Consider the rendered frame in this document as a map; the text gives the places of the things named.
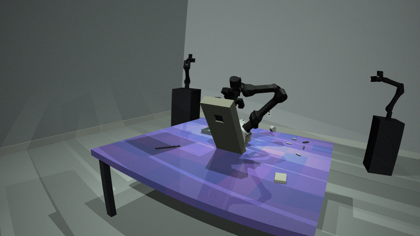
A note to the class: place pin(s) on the beige service panel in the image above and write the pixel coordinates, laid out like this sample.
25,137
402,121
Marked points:
222,118

